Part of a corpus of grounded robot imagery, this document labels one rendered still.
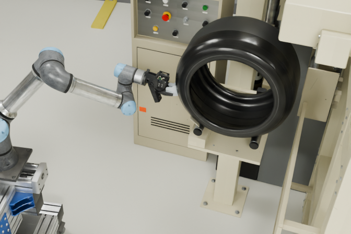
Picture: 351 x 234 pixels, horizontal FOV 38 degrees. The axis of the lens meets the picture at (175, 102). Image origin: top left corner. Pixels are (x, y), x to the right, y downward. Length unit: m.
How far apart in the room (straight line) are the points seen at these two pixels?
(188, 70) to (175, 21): 0.84
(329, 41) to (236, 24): 0.68
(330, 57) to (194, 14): 1.45
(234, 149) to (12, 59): 2.70
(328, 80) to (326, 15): 0.83
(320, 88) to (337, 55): 0.88
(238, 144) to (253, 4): 0.70
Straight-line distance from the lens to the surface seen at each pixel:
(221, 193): 3.29
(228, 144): 2.58
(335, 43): 1.68
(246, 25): 2.26
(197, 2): 2.97
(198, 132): 2.48
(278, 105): 2.26
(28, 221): 3.06
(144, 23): 3.15
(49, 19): 5.30
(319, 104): 2.62
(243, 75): 2.67
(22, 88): 2.53
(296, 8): 1.74
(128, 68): 2.51
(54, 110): 4.08
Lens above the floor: 2.55
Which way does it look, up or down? 38 degrees down
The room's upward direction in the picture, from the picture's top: 3 degrees clockwise
